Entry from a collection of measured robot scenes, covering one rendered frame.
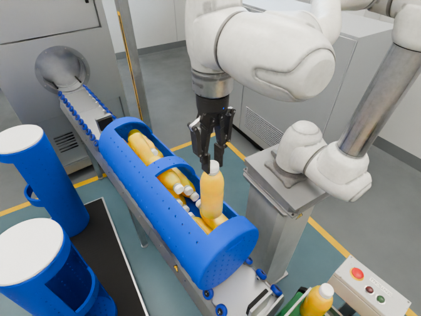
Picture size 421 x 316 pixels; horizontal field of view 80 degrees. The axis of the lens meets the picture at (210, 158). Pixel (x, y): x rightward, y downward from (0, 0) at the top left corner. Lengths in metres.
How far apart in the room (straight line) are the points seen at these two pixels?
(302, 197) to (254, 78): 0.89
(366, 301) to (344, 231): 1.59
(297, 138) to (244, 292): 0.63
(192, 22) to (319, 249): 2.13
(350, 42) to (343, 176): 1.17
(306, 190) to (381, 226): 1.60
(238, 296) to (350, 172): 0.61
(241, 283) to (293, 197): 0.43
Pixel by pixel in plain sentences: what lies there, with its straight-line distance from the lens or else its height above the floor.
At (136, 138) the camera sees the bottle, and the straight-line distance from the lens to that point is 1.27.
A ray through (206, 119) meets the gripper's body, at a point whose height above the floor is 1.63.
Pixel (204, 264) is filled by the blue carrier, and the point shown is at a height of 1.18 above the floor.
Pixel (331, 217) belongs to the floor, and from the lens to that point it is 2.61.
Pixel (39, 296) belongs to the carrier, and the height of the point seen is 0.90.
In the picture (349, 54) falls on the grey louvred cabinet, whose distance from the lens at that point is 2.02.
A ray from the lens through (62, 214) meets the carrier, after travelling 2.14.
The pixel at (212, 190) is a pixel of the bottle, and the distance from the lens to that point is 0.73.
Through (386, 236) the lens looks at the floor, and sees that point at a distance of 2.72.
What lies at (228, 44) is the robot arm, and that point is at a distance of 0.42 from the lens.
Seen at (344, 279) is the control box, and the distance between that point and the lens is 1.02.
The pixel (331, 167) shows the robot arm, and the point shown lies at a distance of 1.04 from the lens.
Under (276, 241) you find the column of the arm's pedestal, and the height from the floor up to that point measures 0.70.
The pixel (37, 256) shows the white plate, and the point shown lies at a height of 1.04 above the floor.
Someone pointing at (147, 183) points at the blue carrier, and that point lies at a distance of 1.04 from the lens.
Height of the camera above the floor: 1.95
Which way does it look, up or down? 42 degrees down
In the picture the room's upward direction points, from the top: straight up
